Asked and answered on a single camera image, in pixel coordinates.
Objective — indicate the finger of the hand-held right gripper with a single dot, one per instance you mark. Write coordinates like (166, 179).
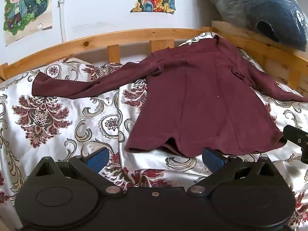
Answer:
(296, 136)

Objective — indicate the white wall pipe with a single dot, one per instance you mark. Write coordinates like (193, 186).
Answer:
(63, 21)

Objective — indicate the white pipe clamp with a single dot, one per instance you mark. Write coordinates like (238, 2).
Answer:
(61, 2)

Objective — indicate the plastic-wrapped blue bedding bundle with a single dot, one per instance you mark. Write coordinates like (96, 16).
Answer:
(272, 7)

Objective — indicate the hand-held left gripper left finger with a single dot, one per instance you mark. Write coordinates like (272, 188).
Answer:
(98, 159)

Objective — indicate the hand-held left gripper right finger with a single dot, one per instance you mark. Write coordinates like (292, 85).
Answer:
(213, 160)

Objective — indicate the floral satin bedspread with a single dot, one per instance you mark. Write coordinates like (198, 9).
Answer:
(72, 125)

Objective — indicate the wooden bed frame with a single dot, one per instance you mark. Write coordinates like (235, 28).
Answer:
(134, 34)

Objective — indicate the cartoon figure wall poster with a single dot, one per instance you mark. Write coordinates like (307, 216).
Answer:
(26, 7)

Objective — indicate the maroon long-sleeved shirt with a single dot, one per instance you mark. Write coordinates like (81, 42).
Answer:
(197, 101)

